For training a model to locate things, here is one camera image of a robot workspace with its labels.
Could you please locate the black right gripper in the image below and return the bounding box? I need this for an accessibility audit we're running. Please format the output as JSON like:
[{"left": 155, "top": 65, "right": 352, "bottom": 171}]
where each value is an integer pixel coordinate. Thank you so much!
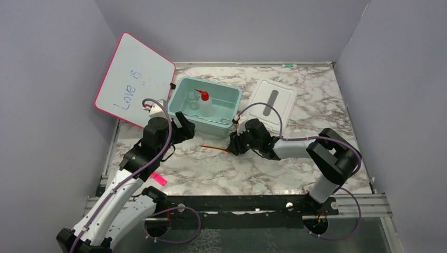
[{"left": 226, "top": 125, "right": 261, "bottom": 156}]

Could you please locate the red plastic dropper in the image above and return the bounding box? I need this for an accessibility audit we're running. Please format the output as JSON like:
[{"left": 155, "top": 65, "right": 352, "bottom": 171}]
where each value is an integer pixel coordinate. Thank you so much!
[{"left": 201, "top": 145, "right": 230, "bottom": 153}]

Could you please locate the small clear glass jar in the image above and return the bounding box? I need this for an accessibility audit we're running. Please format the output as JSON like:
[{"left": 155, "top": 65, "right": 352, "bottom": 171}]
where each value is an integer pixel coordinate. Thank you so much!
[{"left": 187, "top": 92, "right": 199, "bottom": 110}]

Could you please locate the white squeeze bottle red nozzle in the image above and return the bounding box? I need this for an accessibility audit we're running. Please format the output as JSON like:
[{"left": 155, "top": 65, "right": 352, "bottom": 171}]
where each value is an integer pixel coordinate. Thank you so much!
[{"left": 195, "top": 89, "right": 213, "bottom": 117}]

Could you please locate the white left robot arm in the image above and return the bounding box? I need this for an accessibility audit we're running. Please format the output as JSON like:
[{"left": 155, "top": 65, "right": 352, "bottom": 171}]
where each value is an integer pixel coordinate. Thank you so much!
[{"left": 56, "top": 112, "right": 195, "bottom": 252}]

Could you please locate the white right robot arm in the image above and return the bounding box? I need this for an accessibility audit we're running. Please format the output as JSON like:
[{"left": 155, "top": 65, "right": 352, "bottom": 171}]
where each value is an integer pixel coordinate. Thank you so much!
[{"left": 227, "top": 119, "right": 362, "bottom": 215}]

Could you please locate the teal plastic bin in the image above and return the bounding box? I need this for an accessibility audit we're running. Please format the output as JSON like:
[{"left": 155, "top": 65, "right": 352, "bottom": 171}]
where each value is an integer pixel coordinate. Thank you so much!
[{"left": 168, "top": 77, "right": 242, "bottom": 138}]

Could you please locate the pink highlighter marker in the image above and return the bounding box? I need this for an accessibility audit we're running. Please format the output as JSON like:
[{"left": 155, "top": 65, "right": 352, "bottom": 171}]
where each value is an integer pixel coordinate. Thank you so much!
[{"left": 151, "top": 172, "right": 167, "bottom": 186}]

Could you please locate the white plastic bin lid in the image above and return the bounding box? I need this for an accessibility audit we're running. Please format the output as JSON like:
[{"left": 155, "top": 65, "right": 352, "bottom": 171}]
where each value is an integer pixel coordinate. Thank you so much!
[{"left": 242, "top": 79, "right": 298, "bottom": 134}]

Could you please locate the pink framed whiteboard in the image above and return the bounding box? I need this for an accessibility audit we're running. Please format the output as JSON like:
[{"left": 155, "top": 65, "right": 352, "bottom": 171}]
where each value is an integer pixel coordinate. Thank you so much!
[{"left": 94, "top": 33, "right": 176, "bottom": 127}]

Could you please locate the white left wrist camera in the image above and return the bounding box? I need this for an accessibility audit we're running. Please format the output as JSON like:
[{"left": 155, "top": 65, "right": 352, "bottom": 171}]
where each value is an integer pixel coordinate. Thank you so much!
[{"left": 144, "top": 100, "right": 168, "bottom": 119}]

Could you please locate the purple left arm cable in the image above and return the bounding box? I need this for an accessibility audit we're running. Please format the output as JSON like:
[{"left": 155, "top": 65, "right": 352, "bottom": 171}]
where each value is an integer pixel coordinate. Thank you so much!
[{"left": 69, "top": 98, "right": 202, "bottom": 253}]

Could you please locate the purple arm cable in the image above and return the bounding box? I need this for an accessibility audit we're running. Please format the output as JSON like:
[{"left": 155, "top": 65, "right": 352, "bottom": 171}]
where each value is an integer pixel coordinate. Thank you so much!
[
  {"left": 235, "top": 102, "right": 363, "bottom": 241},
  {"left": 69, "top": 98, "right": 202, "bottom": 253}
]

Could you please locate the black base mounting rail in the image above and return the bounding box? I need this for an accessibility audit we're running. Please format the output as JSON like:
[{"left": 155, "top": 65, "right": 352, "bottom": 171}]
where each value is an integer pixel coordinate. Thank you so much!
[{"left": 96, "top": 187, "right": 339, "bottom": 231}]

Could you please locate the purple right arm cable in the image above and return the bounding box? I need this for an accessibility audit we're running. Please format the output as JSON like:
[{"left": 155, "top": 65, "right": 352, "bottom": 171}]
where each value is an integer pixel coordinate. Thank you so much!
[{"left": 235, "top": 102, "right": 363, "bottom": 241}]

